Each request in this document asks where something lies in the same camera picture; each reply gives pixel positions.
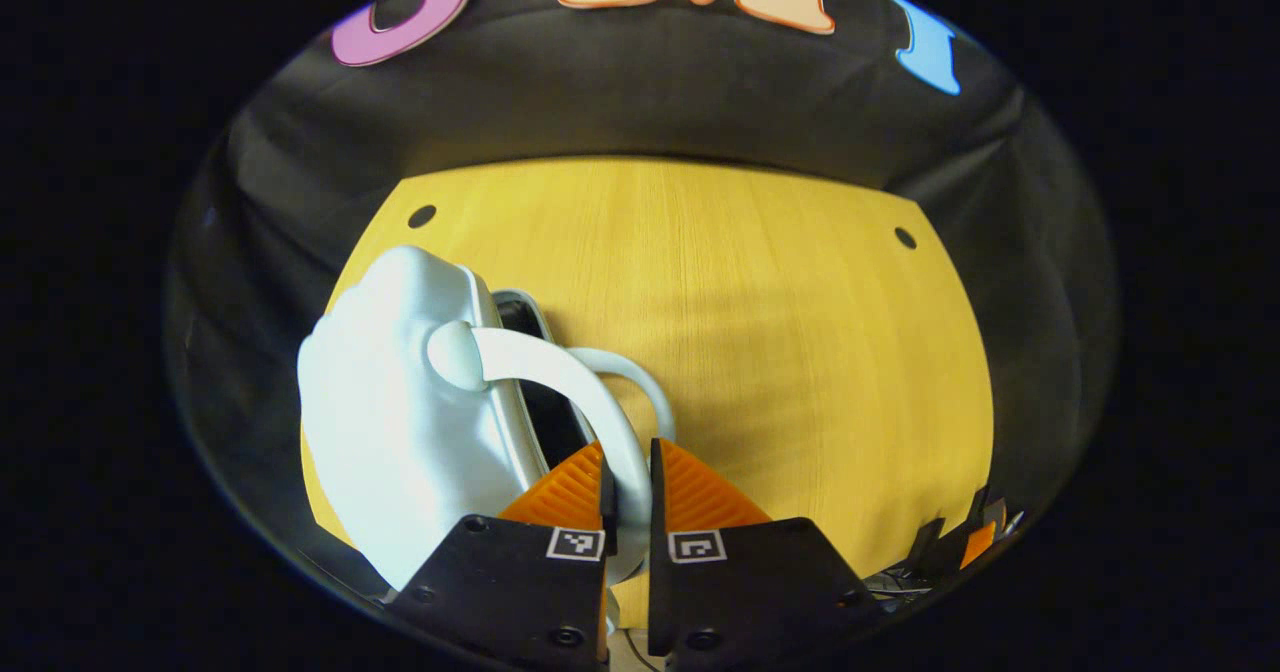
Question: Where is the black backdrop cloth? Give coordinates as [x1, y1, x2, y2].
[165, 0, 1121, 553]

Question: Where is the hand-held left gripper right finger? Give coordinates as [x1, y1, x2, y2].
[647, 438, 887, 669]

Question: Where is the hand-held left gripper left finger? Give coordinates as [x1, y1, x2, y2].
[385, 440, 618, 669]

